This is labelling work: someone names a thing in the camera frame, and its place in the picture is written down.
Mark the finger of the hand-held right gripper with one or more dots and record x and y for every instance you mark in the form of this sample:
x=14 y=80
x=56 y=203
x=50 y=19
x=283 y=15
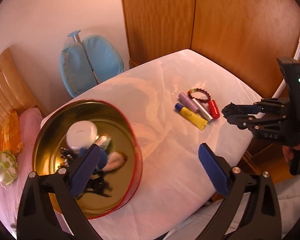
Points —
x=242 y=125
x=250 y=109

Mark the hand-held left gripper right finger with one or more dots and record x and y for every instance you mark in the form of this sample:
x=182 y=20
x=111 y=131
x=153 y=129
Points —
x=213 y=172

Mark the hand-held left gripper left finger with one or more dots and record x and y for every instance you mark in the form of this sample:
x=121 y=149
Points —
x=86 y=170

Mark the black hair clip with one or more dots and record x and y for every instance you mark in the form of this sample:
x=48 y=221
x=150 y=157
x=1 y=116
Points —
x=230 y=110

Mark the black hair claw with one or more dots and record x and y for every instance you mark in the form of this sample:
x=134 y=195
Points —
x=68 y=156

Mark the blue plush doll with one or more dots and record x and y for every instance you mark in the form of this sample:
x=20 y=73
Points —
x=115 y=161

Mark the red tube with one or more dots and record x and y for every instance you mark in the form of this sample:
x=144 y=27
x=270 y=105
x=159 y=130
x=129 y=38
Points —
x=214 y=109

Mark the white round jar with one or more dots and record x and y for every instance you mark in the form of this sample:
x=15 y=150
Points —
x=81 y=135

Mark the silver tube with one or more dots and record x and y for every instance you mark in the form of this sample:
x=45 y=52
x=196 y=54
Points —
x=202 y=110

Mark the yellow tube with blue cap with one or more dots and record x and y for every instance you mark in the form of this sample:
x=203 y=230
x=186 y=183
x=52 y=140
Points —
x=192 y=116

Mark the red round tin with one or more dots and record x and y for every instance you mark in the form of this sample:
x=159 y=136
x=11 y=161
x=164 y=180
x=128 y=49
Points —
x=52 y=130

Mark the purple tube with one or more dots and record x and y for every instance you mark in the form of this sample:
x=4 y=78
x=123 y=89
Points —
x=188 y=102

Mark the person's right hand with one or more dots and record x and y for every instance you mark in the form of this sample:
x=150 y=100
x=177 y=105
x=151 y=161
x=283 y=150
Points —
x=287 y=155

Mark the pink bedsheet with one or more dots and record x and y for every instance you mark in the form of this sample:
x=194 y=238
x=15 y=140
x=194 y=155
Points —
x=30 y=125

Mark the green cabbage plush toy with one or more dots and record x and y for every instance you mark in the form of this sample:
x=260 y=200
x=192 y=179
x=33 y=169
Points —
x=5 y=167

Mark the orange sunflower pillow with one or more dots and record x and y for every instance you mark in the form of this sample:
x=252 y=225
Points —
x=10 y=135

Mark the person's light clothing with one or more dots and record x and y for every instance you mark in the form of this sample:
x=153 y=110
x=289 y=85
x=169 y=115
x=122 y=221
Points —
x=295 y=205

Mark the wooden wardrobe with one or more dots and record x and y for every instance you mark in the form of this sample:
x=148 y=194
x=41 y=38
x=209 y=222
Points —
x=215 y=17

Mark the blue chair backrest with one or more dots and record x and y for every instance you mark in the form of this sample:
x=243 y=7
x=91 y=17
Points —
x=102 y=55

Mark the wooden bed headboard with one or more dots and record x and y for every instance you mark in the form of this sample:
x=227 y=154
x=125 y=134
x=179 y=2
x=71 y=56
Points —
x=5 y=85

